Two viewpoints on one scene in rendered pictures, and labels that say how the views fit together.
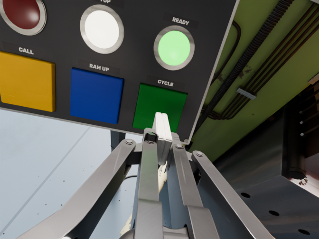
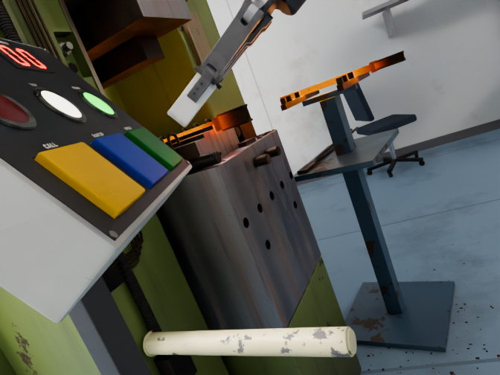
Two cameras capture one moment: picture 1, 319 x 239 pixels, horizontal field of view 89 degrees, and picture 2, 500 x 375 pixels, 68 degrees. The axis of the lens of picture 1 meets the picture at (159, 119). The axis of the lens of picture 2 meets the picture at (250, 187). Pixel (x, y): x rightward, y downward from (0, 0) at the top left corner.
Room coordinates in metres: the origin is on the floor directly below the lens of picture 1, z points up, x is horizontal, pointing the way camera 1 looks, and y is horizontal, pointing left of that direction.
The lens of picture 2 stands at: (-0.07, 0.48, 1.02)
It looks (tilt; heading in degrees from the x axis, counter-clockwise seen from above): 12 degrees down; 286
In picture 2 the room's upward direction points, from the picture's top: 21 degrees counter-clockwise
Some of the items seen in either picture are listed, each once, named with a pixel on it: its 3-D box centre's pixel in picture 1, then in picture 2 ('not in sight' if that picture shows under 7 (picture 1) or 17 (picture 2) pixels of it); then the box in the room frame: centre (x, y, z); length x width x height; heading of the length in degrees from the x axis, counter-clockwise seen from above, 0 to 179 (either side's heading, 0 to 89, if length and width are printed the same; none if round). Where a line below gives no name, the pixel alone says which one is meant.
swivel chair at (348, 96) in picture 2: not in sight; (381, 120); (-0.44, -2.98, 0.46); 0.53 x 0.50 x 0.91; 176
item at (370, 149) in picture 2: not in sight; (347, 154); (-0.07, -0.93, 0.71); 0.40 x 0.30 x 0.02; 68
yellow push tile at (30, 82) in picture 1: (29, 82); (94, 180); (0.14, 0.20, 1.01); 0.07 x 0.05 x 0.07; 101
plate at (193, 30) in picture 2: not in sight; (196, 39); (0.27, -0.77, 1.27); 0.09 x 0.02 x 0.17; 76
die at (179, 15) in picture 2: not in sight; (104, 34); (0.43, -0.49, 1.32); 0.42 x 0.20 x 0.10; 166
